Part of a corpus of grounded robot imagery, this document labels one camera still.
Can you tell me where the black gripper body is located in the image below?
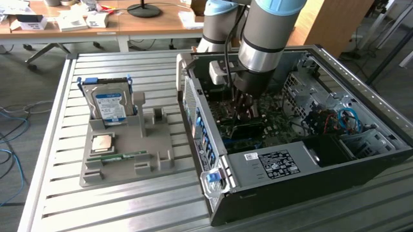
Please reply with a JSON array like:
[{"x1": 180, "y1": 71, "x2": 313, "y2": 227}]
[{"x1": 233, "y1": 68, "x2": 277, "y2": 96}]

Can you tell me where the black graphics card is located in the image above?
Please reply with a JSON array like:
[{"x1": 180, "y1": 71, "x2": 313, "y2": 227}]
[{"x1": 226, "y1": 121, "x2": 268, "y2": 141}]

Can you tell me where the green motherboard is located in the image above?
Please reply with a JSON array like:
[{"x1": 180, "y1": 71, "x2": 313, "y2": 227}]
[{"x1": 206, "y1": 87, "x2": 308, "y2": 155}]

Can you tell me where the silver drive cage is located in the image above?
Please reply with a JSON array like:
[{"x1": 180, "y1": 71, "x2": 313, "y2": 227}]
[{"x1": 283, "y1": 54, "x2": 327, "y2": 121}]

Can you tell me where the blue expansion slot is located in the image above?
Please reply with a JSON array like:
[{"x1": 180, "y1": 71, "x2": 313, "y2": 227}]
[{"x1": 224, "y1": 135, "x2": 256, "y2": 145}]

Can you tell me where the grey power supply unit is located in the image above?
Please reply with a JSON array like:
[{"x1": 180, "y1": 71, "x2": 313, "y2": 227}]
[{"x1": 226, "y1": 141, "x2": 321, "y2": 187}]

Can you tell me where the white paper stack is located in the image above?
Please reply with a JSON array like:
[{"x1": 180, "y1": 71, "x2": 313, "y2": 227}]
[{"x1": 178, "y1": 11, "x2": 205, "y2": 30}]

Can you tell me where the wooden cabinet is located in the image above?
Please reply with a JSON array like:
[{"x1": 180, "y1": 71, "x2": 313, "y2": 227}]
[{"x1": 287, "y1": 0, "x2": 377, "y2": 58}]

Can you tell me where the grey plastic parts rack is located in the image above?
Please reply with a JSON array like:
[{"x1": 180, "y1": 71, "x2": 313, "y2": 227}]
[{"x1": 79, "y1": 90, "x2": 177, "y2": 188}]

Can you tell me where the wooden desk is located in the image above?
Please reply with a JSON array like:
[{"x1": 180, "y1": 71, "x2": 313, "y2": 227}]
[
  {"x1": 118, "y1": 0, "x2": 208, "y2": 53},
  {"x1": 0, "y1": 0, "x2": 121, "y2": 71}
]

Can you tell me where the green RAM stick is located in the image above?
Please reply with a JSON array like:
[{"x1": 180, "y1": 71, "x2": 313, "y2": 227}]
[{"x1": 86, "y1": 150, "x2": 149, "y2": 162}]

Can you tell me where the grey disk bay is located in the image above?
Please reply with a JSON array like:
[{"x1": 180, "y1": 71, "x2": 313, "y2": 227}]
[{"x1": 339, "y1": 129, "x2": 397, "y2": 160}]

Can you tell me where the black open PC case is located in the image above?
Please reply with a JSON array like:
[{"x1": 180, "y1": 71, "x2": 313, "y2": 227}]
[{"x1": 176, "y1": 44, "x2": 413, "y2": 227}]

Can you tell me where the black monitor stand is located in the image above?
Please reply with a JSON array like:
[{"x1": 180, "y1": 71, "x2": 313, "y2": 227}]
[{"x1": 128, "y1": 0, "x2": 162, "y2": 18}]

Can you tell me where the silver CPU chip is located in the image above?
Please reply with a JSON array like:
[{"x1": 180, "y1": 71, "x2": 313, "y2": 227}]
[{"x1": 90, "y1": 134, "x2": 114, "y2": 153}]

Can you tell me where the white labelled box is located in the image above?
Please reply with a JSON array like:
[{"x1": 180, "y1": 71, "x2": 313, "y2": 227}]
[{"x1": 86, "y1": 11, "x2": 110, "y2": 29}]

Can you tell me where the flat white box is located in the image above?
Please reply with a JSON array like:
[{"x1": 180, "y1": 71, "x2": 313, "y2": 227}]
[{"x1": 57, "y1": 14, "x2": 90, "y2": 32}]

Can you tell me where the black and white box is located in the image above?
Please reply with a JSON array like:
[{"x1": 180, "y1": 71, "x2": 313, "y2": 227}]
[{"x1": 15, "y1": 14, "x2": 49, "y2": 31}]

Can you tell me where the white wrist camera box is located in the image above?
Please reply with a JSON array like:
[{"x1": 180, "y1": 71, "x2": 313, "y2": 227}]
[{"x1": 209, "y1": 60, "x2": 242, "y2": 85}]

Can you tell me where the black camera cable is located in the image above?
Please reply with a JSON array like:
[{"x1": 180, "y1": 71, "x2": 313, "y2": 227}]
[{"x1": 225, "y1": 6, "x2": 248, "y2": 88}]

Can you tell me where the red wire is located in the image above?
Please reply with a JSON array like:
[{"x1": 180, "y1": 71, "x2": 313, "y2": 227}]
[{"x1": 325, "y1": 113, "x2": 340, "y2": 133}]

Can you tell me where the blue data wire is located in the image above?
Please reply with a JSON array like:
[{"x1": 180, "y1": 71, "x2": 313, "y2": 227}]
[{"x1": 339, "y1": 107, "x2": 363, "y2": 134}]

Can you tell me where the hard disk with blue bracket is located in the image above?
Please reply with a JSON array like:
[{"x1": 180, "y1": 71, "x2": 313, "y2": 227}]
[{"x1": 77, "y1": 75, "x2": 138, "y2": 127}]

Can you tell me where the grey floor cable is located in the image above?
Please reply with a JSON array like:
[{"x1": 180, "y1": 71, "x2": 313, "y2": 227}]
[{"x1": 0, "y1": 100, "x2": 55, "y2": 116}]

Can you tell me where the blue floor cable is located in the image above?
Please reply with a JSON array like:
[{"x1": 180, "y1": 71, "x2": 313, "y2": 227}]
[{"x1": 0, "y1": 110, "x2": 33, "y2": 207}]

